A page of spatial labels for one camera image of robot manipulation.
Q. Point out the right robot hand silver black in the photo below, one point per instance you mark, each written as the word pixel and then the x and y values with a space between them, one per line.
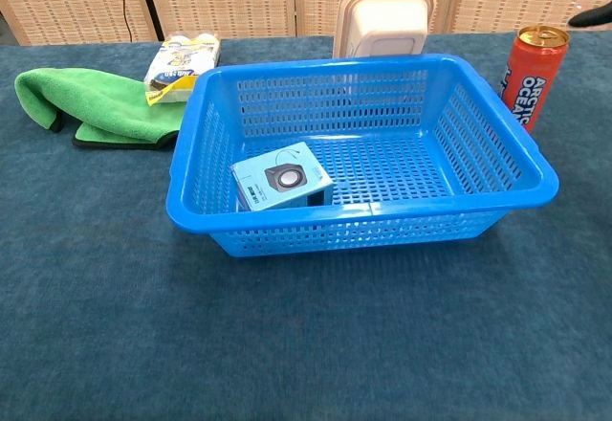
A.
pixel 595 16

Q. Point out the red drink can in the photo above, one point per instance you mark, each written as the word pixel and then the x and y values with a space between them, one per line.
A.
pixel 533 81

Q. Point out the beige plastic container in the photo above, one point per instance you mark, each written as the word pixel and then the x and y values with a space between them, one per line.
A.
pixel 387 24

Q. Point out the light blue speaker box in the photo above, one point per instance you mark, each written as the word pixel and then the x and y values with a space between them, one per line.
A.
pixel 277 182

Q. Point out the white snack package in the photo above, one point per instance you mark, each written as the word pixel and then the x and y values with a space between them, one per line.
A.
pixel 181 67

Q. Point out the green microfibre cloth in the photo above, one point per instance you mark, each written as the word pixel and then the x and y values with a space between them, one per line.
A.
pixel 105 100

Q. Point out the blue plastic basket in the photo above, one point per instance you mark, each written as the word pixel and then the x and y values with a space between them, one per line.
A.
pixel 334 234

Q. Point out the bamboo folding screen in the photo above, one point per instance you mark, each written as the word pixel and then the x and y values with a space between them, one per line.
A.
pixel 239 0

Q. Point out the dark blue carpet table cover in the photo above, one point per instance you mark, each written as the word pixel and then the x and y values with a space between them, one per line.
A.
pixel 287 335

